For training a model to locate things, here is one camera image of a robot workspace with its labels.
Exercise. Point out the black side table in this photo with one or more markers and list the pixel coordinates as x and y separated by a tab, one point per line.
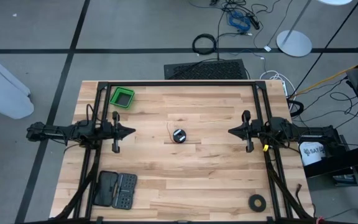
337	165

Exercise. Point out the small white adapter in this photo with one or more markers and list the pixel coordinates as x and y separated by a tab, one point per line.
267	48

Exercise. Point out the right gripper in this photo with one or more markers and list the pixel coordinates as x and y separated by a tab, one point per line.
253	130

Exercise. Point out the floor lamp with round base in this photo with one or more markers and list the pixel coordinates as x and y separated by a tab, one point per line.
294	43

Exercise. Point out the green square plastic bin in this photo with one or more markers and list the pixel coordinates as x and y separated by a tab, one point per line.
113	99

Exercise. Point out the black aluminium table frame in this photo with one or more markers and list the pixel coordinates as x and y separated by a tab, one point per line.
182	83

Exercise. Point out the black power brick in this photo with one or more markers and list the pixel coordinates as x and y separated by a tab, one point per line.
255	22

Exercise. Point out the red clamp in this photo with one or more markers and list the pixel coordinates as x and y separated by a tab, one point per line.
321	220

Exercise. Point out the white trash bin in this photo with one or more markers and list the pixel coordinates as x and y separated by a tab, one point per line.
2	90

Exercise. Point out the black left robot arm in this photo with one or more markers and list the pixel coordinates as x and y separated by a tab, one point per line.
73	132

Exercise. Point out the black floor mat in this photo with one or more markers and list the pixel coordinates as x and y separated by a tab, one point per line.
210	70

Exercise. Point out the black tape roll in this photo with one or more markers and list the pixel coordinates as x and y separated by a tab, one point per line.
251	203

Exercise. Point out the open black bit set case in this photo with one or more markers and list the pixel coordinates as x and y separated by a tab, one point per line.
126	189

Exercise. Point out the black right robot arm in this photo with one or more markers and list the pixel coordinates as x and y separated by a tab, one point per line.
306	133

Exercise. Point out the slanted black pole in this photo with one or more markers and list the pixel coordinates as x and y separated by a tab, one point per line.
328	46

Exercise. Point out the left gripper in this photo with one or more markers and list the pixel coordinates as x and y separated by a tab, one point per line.
112	132

